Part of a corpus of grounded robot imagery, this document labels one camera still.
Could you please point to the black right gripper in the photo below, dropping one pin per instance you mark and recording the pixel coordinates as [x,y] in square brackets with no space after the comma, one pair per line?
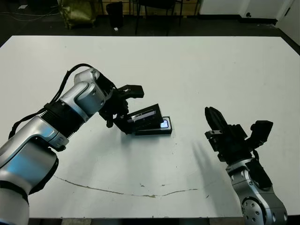
[232,145]

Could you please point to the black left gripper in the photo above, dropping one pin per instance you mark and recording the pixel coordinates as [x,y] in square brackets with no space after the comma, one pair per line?
[111,105]

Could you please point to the black glossy box lid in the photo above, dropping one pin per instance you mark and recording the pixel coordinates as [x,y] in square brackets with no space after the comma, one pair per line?
[150,112]

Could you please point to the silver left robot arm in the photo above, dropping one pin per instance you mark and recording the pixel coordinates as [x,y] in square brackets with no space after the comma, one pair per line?
[82,98]

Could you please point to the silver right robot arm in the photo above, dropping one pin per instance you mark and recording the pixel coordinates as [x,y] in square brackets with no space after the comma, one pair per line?
[255,201]

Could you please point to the black box base white tray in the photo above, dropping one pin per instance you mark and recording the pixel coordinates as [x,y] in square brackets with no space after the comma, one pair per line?
[152,133]

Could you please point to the black upright bin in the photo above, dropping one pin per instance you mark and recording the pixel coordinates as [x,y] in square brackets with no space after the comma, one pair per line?
[114,14]

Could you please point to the yellow green plastic bag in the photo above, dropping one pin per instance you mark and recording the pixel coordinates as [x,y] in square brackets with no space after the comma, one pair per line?
[77,12]

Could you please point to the white door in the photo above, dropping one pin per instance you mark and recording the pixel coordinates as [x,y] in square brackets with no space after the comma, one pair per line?
[293,16]

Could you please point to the white paper sheet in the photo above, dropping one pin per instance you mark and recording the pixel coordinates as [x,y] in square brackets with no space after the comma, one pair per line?
[22,7]

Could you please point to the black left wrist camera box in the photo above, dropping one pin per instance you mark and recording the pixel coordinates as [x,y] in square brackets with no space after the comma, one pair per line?
[133,91]

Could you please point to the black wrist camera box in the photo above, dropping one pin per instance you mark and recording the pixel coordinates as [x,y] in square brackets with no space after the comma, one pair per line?
[133,91]
[261,133]

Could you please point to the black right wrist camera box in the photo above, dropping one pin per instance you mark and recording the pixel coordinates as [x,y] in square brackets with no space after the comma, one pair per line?
[261,133]

